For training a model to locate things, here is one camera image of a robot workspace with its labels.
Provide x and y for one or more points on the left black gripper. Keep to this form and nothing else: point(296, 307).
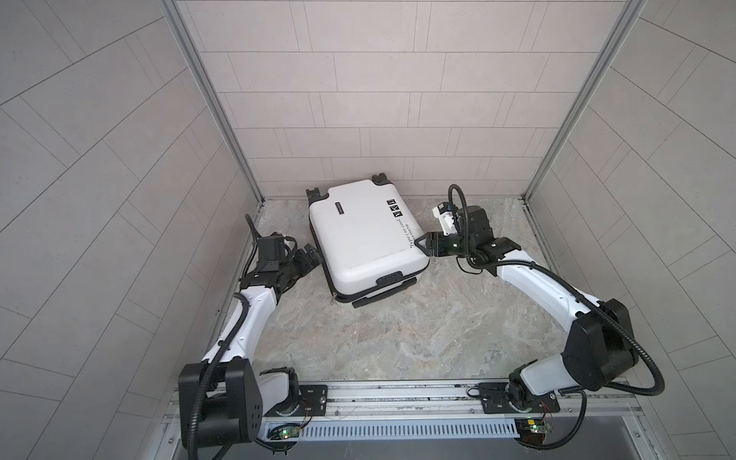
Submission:
point(305, 264)

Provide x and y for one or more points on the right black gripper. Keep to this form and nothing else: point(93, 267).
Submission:
point(430, 243)

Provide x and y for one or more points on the black suitcase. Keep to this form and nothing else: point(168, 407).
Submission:
point(366, 235)

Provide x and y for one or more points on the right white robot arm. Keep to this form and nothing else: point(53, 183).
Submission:
point(595, 353)

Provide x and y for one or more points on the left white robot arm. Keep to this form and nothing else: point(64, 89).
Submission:
point(222, 399)

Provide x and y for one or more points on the left green circuit board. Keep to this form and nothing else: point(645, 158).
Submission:
point(284, 432)

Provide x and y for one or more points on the green circuit board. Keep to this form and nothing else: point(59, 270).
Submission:
point(284, 432)
point(533, 431)

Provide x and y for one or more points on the right green circuit board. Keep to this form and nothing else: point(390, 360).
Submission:
point(533, 431)

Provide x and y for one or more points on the aluminium mounting rail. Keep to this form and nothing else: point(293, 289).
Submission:
point(433, 409)

